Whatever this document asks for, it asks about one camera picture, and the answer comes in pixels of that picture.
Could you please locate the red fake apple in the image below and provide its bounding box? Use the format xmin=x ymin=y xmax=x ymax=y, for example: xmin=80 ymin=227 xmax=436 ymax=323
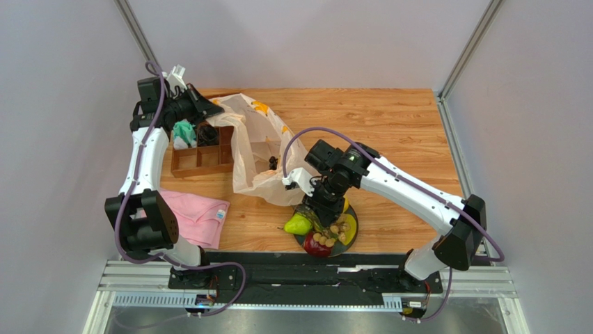
xmin=302 ymin=232 xmax=332 ymax=257

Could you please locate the green fake pear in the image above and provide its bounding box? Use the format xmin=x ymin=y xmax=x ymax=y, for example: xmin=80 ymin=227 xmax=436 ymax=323
xmin=283 ymin=213 xmax=313 ymax=236

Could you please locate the banana print plastic bag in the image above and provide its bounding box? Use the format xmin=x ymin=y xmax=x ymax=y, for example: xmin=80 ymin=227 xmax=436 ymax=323
xmin=207 ymin=93 xmax=315 ymax=206

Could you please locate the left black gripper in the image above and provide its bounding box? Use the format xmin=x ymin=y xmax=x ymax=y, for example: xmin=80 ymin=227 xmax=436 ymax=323
xmin=163 ymin=84 xmax=224 ymax=126

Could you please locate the wooden compartment tray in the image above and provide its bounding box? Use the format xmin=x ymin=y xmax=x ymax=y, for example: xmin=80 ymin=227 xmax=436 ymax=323
xmin=171 ymin=119 xmax=234 ymax=178

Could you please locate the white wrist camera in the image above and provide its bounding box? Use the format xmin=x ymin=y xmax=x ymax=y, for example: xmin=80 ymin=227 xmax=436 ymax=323
xmin=282 ymin=168 xmax=314 ymax=197
xmin=166 ymin=64 xmax=187 ymax=93

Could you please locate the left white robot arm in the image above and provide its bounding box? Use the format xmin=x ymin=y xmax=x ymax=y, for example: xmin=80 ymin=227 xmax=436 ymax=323
xmin=104 ymin=77 xmax=224 ymax=270

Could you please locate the dark grey round plate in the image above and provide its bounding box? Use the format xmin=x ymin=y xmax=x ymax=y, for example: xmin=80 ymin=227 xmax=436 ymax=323
xmin=293 ymin=205 xmax=358 ymax=257

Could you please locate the fake longan bunch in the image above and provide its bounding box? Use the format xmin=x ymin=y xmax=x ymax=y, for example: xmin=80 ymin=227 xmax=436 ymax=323
xmin=313 ymin=219 xmax=346 ymax=247

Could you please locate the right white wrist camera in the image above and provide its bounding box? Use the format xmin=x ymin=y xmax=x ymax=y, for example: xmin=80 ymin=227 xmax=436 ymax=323
xmin=282 ymin=168 xmax=314 ymax=197

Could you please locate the teal rolled sock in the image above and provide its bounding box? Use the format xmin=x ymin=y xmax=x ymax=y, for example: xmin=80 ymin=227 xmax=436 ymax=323
xmin=173 ymin=120 xmax=197 ymax=150

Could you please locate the black rolled sock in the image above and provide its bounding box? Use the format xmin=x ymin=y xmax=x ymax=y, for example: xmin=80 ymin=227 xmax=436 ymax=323
xmin=196 ymin=124 xmax=220 ymax=147

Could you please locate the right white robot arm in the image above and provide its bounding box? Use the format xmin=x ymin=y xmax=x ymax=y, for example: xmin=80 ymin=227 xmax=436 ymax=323
xmin=303 ymin=140 xmax=487 ymax=280

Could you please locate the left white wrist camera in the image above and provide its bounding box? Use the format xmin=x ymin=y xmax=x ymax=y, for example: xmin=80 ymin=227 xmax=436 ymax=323
xmin=166 ymin=64 xmax=187 ymax=93

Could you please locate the pink folded cloth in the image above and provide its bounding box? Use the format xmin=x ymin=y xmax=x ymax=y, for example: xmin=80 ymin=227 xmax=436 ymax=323
xmin=159 ymin=189 xmax=230 ymax=250

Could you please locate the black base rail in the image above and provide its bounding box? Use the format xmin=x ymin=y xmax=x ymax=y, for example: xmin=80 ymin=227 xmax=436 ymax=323
xmin=168 ymin=251 xmax=444 ymax=307

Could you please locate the black fake grape bunch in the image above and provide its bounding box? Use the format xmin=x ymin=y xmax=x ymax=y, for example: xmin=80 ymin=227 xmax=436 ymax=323
xmin=268 ymin=156 xmax=279 ymax=170

